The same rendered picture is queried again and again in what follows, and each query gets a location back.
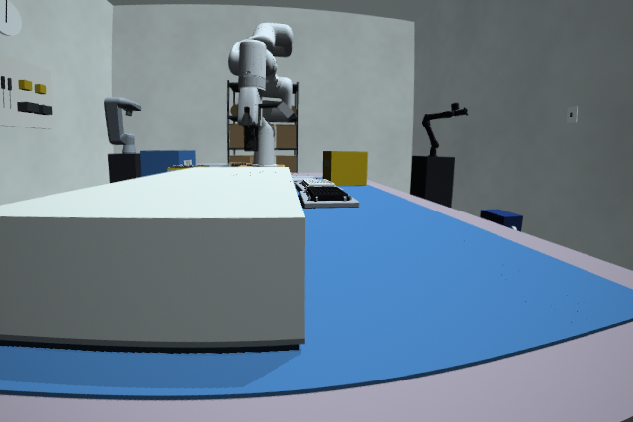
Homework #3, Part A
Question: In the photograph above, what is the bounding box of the yellow open-top bin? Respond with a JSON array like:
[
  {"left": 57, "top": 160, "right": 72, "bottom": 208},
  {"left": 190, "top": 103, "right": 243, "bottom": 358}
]
[{"left": 323, "top": 151, "right": 368, "bottom": 186}]

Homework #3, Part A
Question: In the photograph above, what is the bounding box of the blue bench mat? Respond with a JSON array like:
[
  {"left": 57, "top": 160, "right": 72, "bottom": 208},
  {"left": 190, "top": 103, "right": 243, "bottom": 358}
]
[{"left": 0, "top": 185, "right": 633, "bottom": 400}]

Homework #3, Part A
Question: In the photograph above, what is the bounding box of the blue open-top bin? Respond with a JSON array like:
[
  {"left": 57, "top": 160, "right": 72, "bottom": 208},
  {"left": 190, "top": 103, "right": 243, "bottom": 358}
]
[{"left": 140, "top": 150, "right": 196, "bottom": 177}]

